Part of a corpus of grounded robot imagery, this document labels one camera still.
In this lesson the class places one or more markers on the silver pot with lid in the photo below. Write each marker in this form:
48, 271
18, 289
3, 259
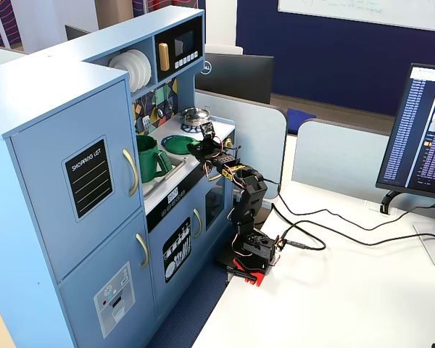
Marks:
195, 116

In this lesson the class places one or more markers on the silver hanging ladle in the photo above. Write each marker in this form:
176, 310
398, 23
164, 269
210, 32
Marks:
160, 112

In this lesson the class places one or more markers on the dark small monitor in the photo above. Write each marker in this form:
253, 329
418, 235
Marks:
74, 33

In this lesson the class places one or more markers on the blue seat cushion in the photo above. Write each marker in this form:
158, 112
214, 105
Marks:
299, 117

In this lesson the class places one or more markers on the white plate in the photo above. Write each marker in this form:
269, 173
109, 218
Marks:
133, 72
140, 70
120, 64
147, 69

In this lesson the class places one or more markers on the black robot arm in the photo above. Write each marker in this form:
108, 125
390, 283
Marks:
253, 195

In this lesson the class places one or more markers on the silver toy sink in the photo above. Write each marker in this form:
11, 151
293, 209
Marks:
175, 165

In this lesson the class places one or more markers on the clear glass stand base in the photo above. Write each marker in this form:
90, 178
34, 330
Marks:
433, 246

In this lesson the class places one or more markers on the small wrist camera board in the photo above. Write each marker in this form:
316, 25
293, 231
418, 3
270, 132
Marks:
207, 130

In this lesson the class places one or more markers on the gold stove knob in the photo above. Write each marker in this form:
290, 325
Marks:
231, 140

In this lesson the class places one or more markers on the black toy microwave door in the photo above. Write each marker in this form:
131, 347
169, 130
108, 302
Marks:
179, 49

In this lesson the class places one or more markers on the silver hanging spatula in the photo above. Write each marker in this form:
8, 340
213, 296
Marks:
145, 122

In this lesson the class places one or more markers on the tall light blue desk divider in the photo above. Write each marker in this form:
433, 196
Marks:
261, 145

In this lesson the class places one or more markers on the white whiteboard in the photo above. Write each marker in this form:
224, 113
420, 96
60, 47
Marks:
366, 11

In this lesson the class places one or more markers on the lit computer monitor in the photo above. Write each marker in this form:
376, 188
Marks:
420, 134

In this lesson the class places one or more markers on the black dell monitor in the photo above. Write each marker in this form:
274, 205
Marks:
235, 76

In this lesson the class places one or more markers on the green plastic pitcher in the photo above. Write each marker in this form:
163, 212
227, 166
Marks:
146, 159

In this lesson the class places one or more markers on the red robot base mount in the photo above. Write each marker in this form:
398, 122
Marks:
255, 272

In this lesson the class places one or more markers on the black table clamp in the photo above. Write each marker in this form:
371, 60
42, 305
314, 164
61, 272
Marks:
235, 270

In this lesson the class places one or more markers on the blue wooden toy kitchen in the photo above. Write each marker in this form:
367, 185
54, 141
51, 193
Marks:
58, 119

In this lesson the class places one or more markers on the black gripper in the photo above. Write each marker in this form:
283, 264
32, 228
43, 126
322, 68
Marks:
199, 148

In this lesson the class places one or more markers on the green round lid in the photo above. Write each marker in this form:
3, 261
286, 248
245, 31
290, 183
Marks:
175, 144

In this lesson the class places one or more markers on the low light blue desk divider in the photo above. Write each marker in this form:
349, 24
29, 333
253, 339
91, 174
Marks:
340, 159

